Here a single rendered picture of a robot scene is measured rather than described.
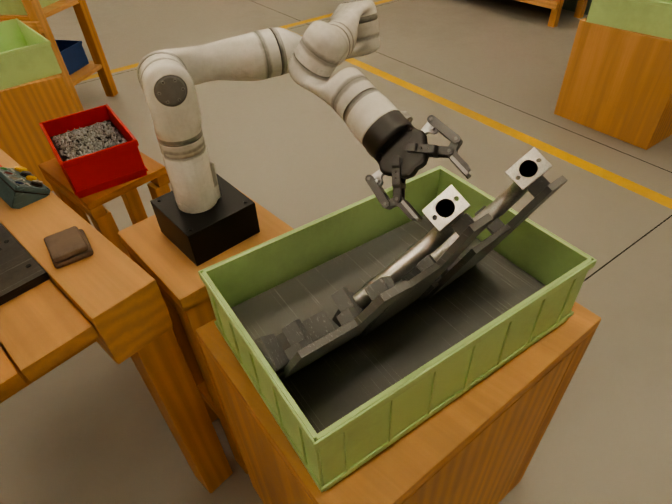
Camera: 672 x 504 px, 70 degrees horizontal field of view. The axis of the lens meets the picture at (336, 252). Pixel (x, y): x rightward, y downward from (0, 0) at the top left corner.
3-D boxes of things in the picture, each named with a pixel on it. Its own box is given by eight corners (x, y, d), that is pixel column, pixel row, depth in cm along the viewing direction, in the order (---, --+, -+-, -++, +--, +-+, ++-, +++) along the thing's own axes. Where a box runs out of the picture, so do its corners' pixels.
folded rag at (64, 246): (47, 245, 107) (41, 235, 106) (84, 232, 111) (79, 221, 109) (56, 270, 101) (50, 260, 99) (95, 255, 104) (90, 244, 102)
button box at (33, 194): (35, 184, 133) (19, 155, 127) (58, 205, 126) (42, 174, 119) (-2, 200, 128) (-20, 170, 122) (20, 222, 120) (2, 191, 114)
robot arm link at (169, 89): (190, 61, 86) (209, 145, 98) (178, 44, 93) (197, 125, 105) (138, 71, 84) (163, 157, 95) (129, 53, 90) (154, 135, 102)
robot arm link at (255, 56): (268, 66, 105) (284, 82, 99) (143, 97, 97) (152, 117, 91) (261, 21, 98) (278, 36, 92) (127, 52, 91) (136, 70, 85)
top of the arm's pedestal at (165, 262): (228, 192, 137) (226, 180, 134) (299, 244, 118) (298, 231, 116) (121, 244, 121) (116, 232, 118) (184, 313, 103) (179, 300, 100)
